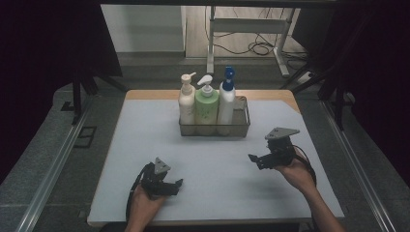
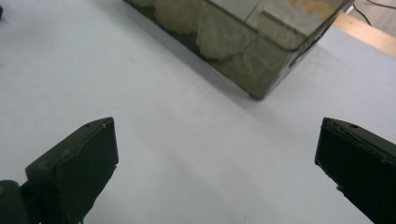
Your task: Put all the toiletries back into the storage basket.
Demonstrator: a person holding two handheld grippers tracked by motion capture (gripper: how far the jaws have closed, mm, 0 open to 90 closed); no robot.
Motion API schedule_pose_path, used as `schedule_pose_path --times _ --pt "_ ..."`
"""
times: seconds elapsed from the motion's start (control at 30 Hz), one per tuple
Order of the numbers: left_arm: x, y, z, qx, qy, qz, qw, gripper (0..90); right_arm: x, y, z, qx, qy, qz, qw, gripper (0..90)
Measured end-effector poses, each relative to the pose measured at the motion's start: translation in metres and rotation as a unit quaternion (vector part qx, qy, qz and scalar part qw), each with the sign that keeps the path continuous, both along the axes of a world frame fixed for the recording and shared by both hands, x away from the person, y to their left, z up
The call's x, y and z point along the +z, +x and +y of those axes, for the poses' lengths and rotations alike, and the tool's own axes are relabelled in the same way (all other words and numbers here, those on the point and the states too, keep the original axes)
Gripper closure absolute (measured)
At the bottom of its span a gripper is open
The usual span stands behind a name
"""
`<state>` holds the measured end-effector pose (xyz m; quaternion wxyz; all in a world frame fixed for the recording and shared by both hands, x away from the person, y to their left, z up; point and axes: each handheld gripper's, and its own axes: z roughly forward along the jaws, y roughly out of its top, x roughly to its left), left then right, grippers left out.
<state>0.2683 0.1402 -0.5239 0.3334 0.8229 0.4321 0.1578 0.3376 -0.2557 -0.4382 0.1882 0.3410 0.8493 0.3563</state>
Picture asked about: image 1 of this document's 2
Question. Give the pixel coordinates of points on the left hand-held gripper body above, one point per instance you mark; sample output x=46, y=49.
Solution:
x=154, y=183

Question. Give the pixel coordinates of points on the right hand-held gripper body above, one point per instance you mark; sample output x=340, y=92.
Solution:
x=280, y=151

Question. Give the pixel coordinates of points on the grey mesh basket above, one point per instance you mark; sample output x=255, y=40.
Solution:
x=240, y=124

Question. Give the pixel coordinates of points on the white bottle with blue pump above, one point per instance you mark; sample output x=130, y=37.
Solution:
x=226, y=103

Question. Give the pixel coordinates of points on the green bottle with white pump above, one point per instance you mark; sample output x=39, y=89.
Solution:
x=206, y=109

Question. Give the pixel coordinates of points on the cream bottle with orange label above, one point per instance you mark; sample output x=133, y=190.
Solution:
x=187, y=104

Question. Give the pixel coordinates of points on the person's left hand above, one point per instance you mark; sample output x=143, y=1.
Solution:
x=143, y=206

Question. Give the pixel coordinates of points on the person's right hand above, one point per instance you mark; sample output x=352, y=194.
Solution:
x=298, y=174

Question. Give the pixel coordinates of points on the black metal stand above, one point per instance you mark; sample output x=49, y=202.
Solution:
x=338, y=103
x=76, y=96

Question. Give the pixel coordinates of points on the dark curtain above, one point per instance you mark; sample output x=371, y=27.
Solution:
x=48, y=64
x=380, y=64

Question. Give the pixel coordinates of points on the white cabinet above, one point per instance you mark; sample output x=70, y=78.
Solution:
x=143, y=29

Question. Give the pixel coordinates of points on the aluminium rail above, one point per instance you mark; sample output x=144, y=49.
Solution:
x=357, y=167
x=51, y=170

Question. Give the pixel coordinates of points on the black floor bracket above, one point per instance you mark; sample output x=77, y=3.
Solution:
x=86, y=137

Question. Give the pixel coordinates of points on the white desk frame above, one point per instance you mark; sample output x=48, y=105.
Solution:
x=248, y=25

